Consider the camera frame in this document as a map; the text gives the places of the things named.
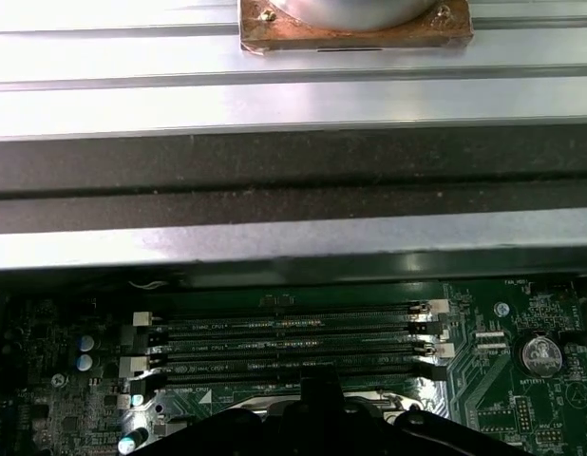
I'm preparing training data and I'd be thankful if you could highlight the black PC case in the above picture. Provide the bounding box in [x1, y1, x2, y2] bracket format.
[0, 125, 587, 295]

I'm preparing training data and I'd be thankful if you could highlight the RAM slot with black clips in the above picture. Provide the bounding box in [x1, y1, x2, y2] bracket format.
[147, 320, 442, 352]
[130, 360, 447, 396]

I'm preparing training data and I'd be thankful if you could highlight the green motherboard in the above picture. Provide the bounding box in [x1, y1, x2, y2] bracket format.
[0, 279, 587, 456]

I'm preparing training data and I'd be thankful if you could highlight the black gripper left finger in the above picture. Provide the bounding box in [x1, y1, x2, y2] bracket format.
[145, 364, 323, 456]

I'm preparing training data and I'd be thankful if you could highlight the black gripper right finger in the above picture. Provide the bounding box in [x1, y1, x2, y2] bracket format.
[321, 364, 516, 456]

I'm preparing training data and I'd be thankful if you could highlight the silver coin battery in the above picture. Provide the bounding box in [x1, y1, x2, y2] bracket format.
[520, 333, 562, 380]

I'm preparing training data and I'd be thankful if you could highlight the RAM slot with white clips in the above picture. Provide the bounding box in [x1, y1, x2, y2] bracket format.
[131, 298, 451, 330]
[117, 341, 456, 379]

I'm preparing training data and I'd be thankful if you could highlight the CPU socket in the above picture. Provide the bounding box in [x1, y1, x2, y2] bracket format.
[226, 387, 426, 419]

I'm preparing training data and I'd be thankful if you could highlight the square brown base plate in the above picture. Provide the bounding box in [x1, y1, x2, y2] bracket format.
[239, 0, 474, 56]

